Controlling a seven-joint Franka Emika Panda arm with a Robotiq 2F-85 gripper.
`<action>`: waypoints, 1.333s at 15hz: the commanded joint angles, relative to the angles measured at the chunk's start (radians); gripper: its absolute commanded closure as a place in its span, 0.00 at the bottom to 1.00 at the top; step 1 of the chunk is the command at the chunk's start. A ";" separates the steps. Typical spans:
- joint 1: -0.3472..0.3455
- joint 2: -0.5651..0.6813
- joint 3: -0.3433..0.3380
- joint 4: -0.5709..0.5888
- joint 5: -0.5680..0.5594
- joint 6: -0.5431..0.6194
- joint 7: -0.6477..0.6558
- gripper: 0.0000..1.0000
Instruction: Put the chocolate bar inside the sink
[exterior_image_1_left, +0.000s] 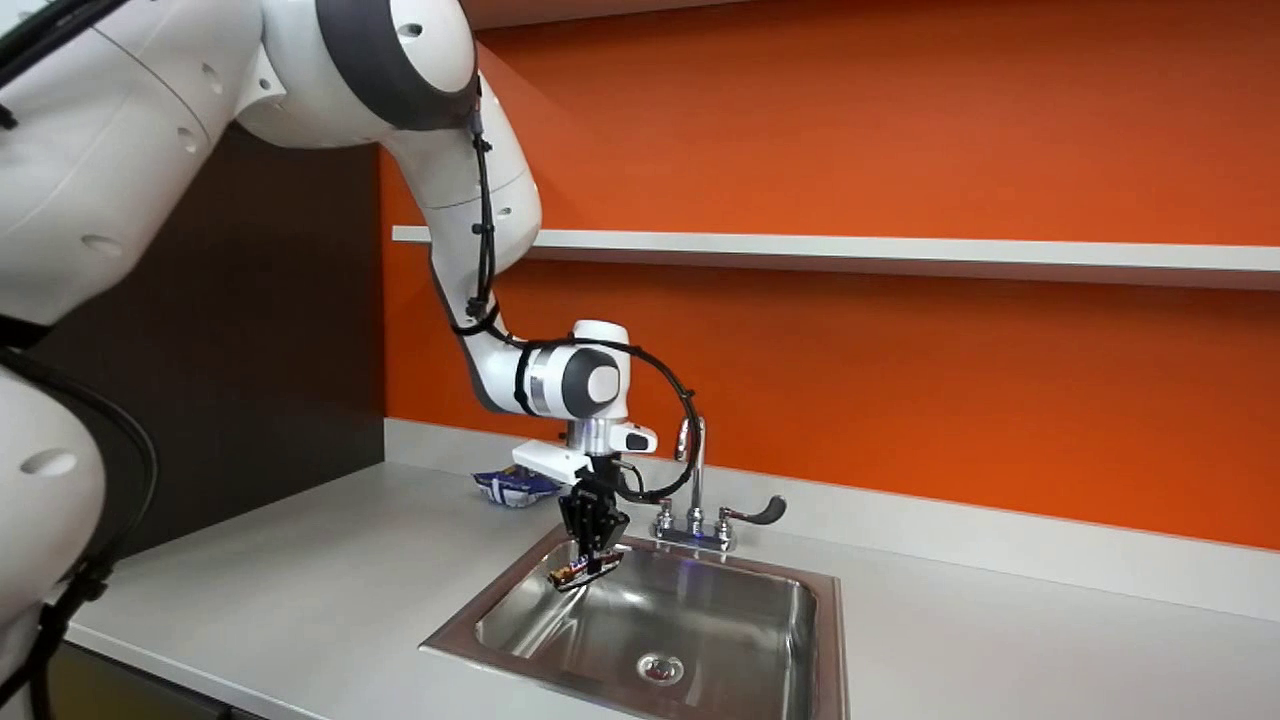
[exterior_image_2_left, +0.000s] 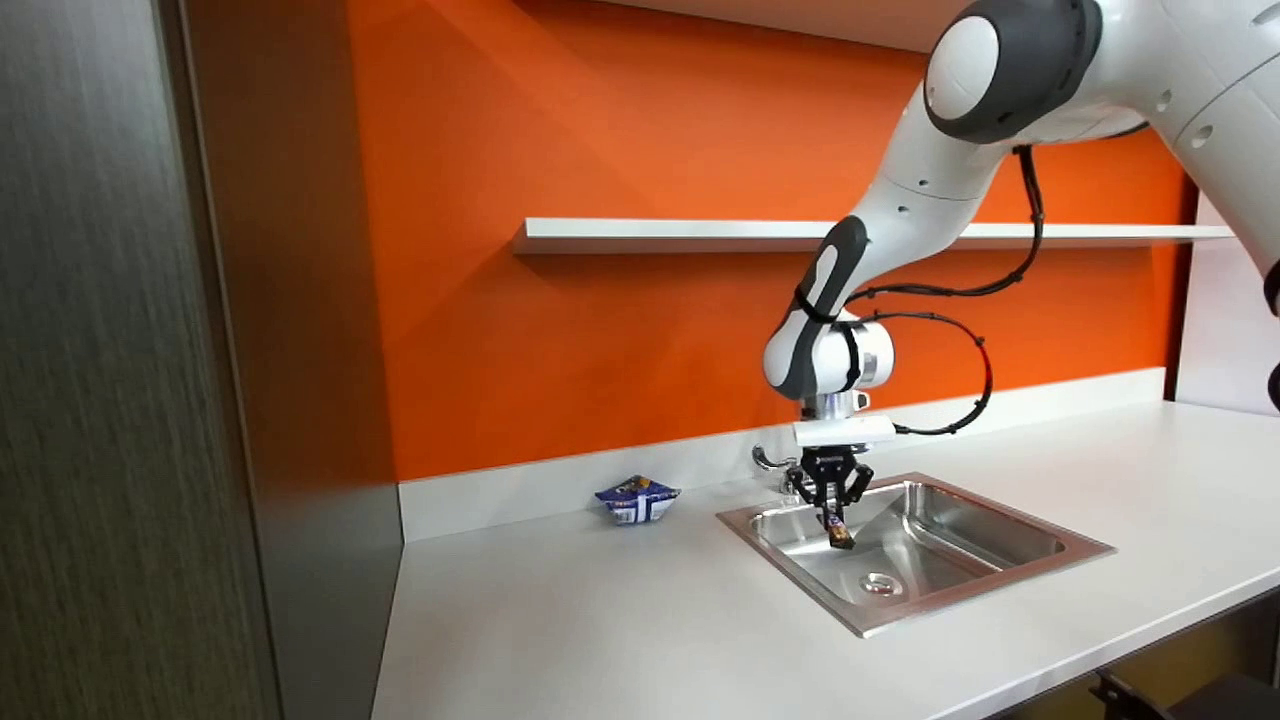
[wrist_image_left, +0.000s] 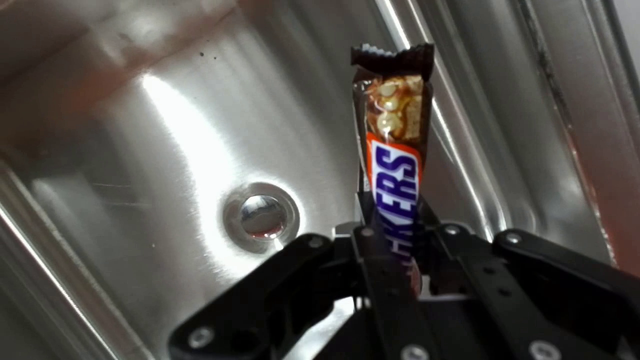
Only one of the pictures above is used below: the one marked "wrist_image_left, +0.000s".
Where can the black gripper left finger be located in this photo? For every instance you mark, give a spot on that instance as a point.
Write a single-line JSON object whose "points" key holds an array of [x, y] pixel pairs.
{"points": [[266, 293]]}

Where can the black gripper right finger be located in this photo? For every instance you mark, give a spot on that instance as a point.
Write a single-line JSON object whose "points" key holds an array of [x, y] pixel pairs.
{"points": [[533, 293]]}

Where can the Snickers chocolate bar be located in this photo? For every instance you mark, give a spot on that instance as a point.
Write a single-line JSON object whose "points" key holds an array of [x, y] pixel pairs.
{"points": [[395, 161]]}

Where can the stainless steel sink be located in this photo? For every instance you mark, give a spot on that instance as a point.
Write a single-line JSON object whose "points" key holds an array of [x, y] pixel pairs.
{"points": [[167, 132]]}

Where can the round sink drain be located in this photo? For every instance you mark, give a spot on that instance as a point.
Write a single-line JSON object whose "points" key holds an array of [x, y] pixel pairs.
{"points": [[261, 216]]}

